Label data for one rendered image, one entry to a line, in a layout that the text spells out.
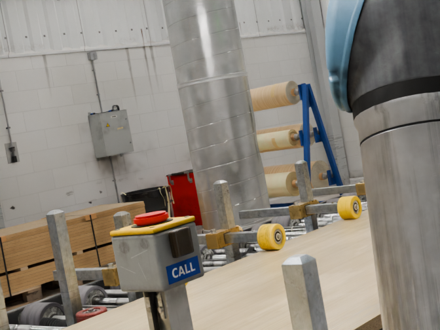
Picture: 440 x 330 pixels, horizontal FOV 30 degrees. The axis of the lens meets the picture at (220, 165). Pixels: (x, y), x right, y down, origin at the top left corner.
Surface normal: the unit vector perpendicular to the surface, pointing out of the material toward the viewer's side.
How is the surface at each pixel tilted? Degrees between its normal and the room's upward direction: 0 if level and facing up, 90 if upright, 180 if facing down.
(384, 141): 75
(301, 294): 90
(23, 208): 90
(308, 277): 90
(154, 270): 90
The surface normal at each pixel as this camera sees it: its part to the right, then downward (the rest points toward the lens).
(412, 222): -0.58, -0.14
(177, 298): 0.76, -0.10
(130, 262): -0.63, 0.15
